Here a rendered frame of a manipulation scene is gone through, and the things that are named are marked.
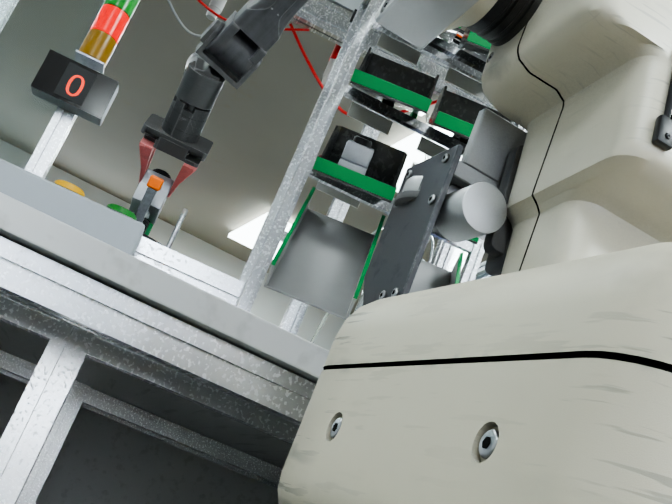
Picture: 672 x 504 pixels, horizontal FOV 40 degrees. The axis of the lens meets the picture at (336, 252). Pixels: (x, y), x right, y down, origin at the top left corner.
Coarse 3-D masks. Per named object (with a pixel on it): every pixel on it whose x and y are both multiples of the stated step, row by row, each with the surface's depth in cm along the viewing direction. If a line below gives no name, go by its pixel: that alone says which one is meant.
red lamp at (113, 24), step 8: (104, 8) 154; (112, 8) 154; (104, 16) 154; (112, 16) 154; (120, 16) 154; (96, 24) 153; (104, 24) 153; (112, 24) 154; (120, 24) 155; (112, 32) 154; (120, 32) 155
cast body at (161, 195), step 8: (144, 176) 139; (160, 176) 140; (168, 176) 141; (144, 184) 137; (168, 184) 140; (136, 192) 137; (144, 192) 137; (160, 192) 138; (168, 192) 140; (136, 200) 137; (160, 200) 137; (136, 208) 139; (152, 208) 137; (160, 208) 137; (152, 216) 140
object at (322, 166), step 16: (336, 128) 155; (336, 144) 167; (384, 144) 167; (320, 160) 140; (336, 160) 168; (384, 160) 167; (400, 160) 167; (336, 176) 140; (352, 176) 140; (368, 176) 168; (384, 176) 168; (368, 192) 140; (384, 192) 140
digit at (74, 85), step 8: (72, 64) 150; (64, 72) 150; (72, 72) 150; (80, 72) 150; (88, 72) 151; (64, 80) 149; (72, 80) 150; (80, 80) 150; (88, 80) 150; (56, 88) 149; (64, 88) 149; (72, 88) 149; (80, 88) 150; (88, 88) 150; (64, 96) 149; (72, 96) 149; (80, 96) 150; (80, 104) 149
